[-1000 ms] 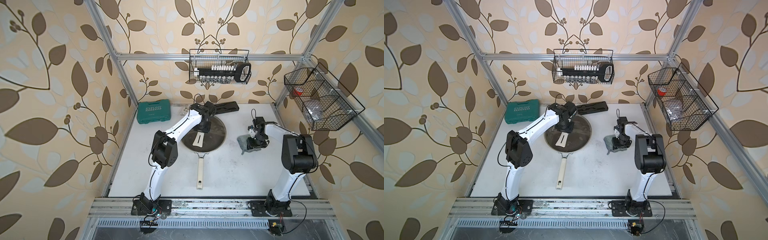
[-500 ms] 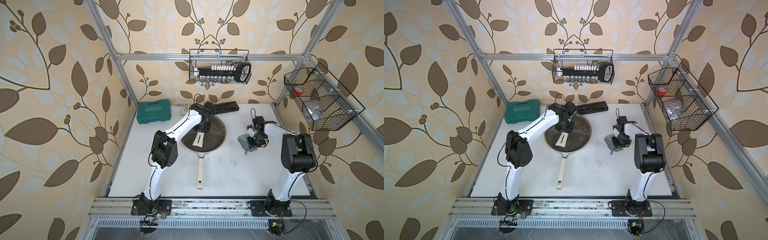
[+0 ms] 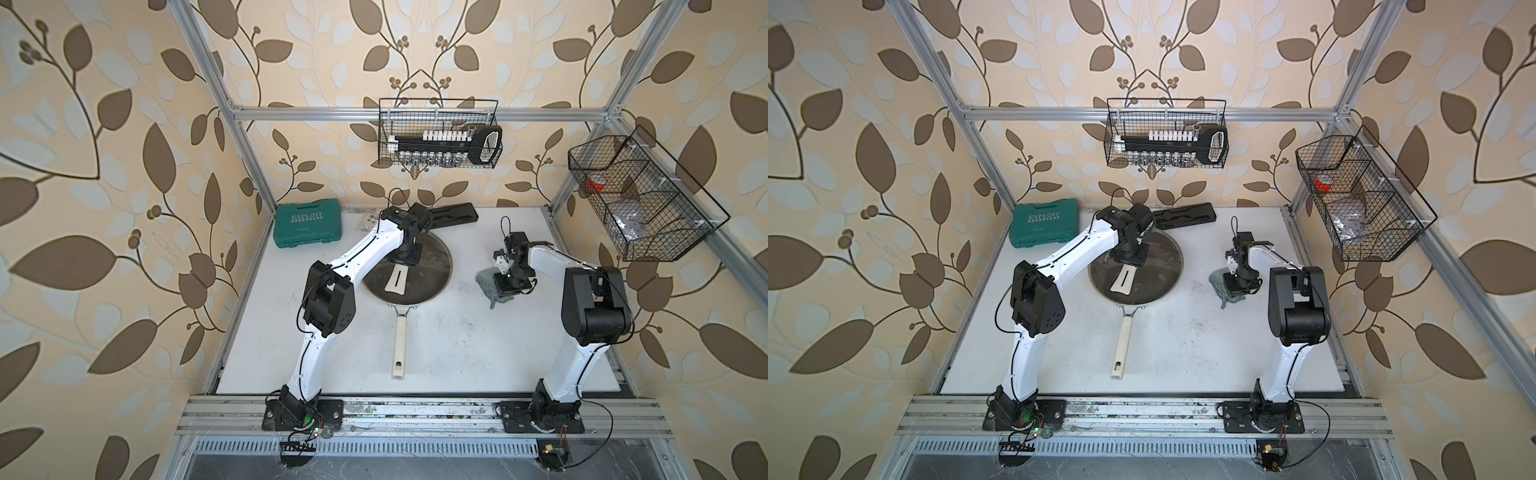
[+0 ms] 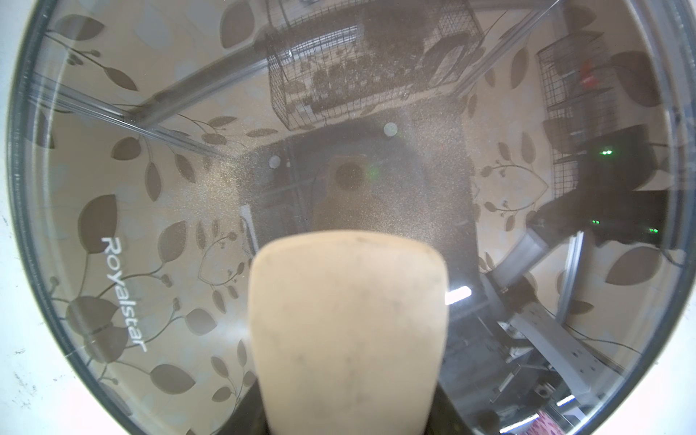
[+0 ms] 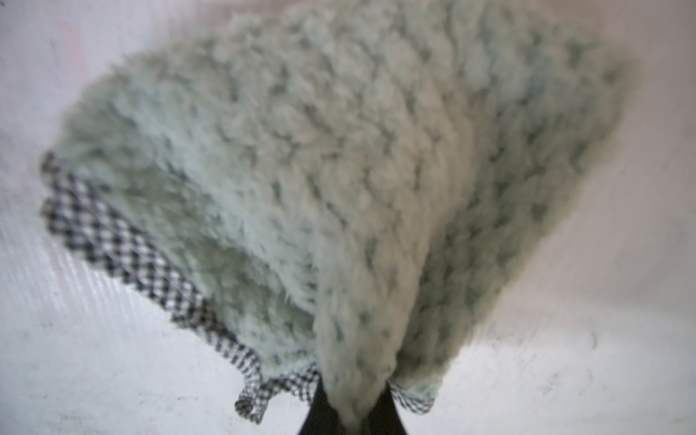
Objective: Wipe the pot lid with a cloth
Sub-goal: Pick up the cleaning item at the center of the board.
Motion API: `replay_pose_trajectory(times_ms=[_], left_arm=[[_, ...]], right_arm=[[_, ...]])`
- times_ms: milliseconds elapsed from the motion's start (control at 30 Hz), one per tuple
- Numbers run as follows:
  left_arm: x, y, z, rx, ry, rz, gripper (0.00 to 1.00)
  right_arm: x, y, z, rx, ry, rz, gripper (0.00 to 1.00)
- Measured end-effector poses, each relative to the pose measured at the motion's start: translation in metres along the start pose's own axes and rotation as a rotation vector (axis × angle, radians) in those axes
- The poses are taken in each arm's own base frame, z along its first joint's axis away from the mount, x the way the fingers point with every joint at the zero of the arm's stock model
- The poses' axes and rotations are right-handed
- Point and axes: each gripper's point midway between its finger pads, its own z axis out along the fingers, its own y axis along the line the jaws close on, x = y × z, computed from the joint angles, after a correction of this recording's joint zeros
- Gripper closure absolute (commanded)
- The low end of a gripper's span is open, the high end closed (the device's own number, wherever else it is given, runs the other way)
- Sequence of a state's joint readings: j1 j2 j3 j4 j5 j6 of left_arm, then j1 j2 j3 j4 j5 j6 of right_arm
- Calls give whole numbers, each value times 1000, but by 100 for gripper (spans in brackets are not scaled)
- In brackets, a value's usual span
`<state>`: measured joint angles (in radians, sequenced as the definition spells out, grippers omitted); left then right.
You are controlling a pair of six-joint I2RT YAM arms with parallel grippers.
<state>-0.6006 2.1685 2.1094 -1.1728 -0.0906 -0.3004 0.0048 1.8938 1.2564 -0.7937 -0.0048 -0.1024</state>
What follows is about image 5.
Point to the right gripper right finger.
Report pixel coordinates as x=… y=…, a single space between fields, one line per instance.
x=384 y=418

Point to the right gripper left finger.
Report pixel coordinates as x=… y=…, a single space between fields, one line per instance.
x=322 y=418

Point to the green fluffy cloth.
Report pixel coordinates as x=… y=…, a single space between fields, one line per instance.
x=335 y=195

